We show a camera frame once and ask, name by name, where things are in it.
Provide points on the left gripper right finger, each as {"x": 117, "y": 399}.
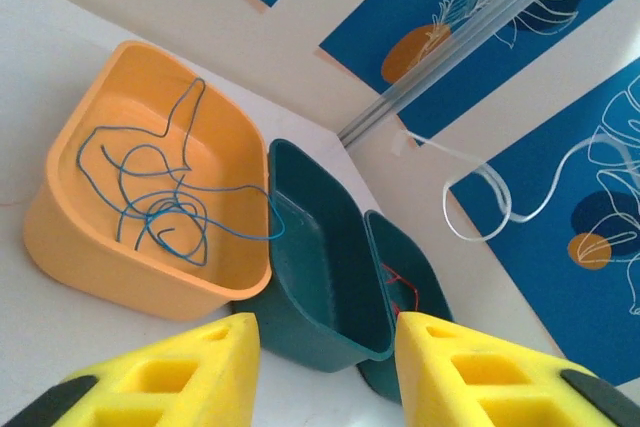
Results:
{"x": 490, "y": 382}

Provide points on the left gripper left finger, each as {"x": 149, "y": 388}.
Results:
{"x": 165, "y": 382}

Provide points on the teal plastic bin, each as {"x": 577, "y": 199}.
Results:
{"x": 425, "y": 267}
{"x": 320, "y": 257}

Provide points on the orange plastic bin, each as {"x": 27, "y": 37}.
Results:
{"x": 80, "y": 252}

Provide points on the aluminium frame post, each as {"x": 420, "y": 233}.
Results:
{"x": 450, "y": 47}

